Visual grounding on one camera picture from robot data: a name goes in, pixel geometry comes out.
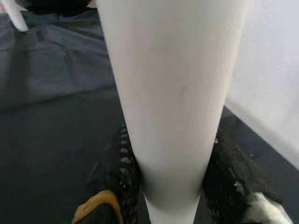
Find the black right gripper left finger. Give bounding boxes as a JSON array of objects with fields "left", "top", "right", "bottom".
[{"left": 72, "top": 123, "right": 147, "bottom": 224}]

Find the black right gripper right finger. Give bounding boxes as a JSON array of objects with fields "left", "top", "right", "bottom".
[{"left": 202, "top": 130, "right": 292, "bottom": 224}]

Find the white plastic table leg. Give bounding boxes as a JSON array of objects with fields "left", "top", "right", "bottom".
[
  {"left": 97, "top": 0, "right": 250, "bottom": 224},
  {"left": 6, "top": 0, "right": 29, "bottom": 32}
]

